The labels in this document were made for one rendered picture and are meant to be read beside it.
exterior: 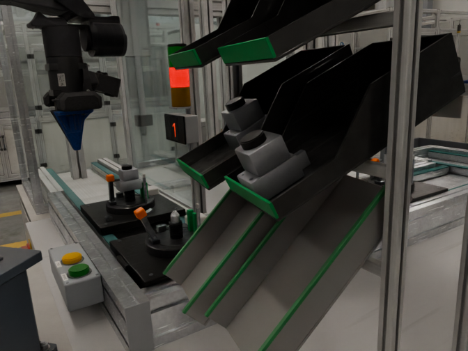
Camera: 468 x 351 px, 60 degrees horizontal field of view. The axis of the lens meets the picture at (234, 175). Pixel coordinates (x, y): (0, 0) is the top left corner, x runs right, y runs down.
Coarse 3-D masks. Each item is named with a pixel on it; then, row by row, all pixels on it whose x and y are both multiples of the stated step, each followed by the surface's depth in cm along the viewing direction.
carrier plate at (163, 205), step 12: (96, 204) 123; (156, 204) 121; (168, 204) 120; (96, 216) 113; (120, 216) 112; (132, 216) 111; (156, 216) 111; (168, 216) 113; (180, 216) 115; (96, 228) 108; (108, 228) 105; (120, 228) 106
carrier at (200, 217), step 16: (160, 224) 94; (176, 224) 89; (192, 224) 93; (112, 240) 95; (128, 240) 95; (144, 240) 94; (160, 240) 89; (176, 240) 88; (128, 256) 86; (144, 256) 86; (160, 256) 85; (144, 272) 79; (160, 272) 79
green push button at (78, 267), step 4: (80, 264) 83; (84, 264) 83; (72, 268) 82; (76, 268) 81; (80, 268) 81; (84, 268) 81; (88, 268) 82; (68, 272) 81; (72, 272) 80; (76, 272) 80; (80, 272) 80; (84, 272) 81; (72, 276) 80; (76, 276) 80
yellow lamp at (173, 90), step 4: (172, 88) 103; (176, 88) 103; (180, 88) 103; (184, 88) 103; (188, 88) 104; (172, 92) 104; (176, 92) 103; (180, 92) 103; (184, 92) 103; (188, 92) 104; (172, 96) 104; (176, 96) 103; (180, 96) 103; (184, 96) 103; (188, 96) 104; (172, 100) 104; (176, 100) 103; (180, 100) 103; (184, 100) 103; (188, 100) 104; (172, 104) 105; (176, 104) 104; (180, 104) 104; (184, 104) 104; (188, 104) 104
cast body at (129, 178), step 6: (126, 168) 115; (132, 168) 117; (120, 174) 116; (126, 174) 115; (132, 174) 116; (138, 174) 117; (120, 180) 116; (126, 180) 115; (132, 180) 116; (138, 180) 117; (120, 186) 114; (126, 186) 115; (132, 186) 116; (138, 186) 117
